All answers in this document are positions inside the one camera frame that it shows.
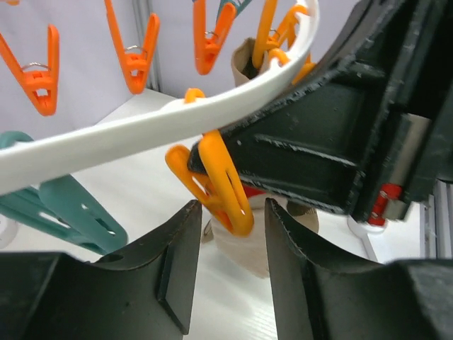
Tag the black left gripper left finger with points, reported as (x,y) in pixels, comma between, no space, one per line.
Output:
(142,291)

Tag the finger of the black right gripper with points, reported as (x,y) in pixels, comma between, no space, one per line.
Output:
(312,146)

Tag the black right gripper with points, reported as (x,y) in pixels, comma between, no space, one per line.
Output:
(383,94)

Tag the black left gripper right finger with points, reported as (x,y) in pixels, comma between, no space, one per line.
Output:
(321,291)

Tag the brown argyle sock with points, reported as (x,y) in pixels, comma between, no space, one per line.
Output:
(244,71)

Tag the beige sock with red cuff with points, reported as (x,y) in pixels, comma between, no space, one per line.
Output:
(248,252)

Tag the orange clip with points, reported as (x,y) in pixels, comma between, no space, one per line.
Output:
(220,190)
(285,51)

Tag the white round clip hanger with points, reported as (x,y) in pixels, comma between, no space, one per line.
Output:
(35,162)

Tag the teal clip near rim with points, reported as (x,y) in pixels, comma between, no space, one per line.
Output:
(64,209)

